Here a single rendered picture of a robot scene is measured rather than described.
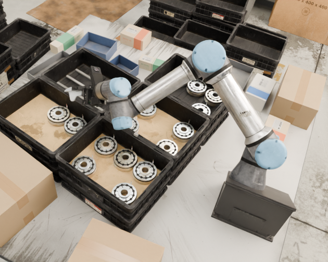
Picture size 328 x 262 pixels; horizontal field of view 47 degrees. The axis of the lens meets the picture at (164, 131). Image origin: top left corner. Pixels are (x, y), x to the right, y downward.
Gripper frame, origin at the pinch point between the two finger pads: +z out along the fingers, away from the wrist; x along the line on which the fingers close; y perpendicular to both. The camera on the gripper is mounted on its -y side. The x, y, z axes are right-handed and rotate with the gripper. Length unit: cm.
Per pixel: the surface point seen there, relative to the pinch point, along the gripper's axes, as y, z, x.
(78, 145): 23.7, -2.0, -1.0
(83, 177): 36.3, -16.5, -5.2
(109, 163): 31.2, -7.8, 11.1
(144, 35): -47, 38, 60
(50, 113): 9.0, 18.3, -5.8
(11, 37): -58, 137, 8
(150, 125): 12.6, -6.2, 34.3
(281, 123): 8, -35, 98
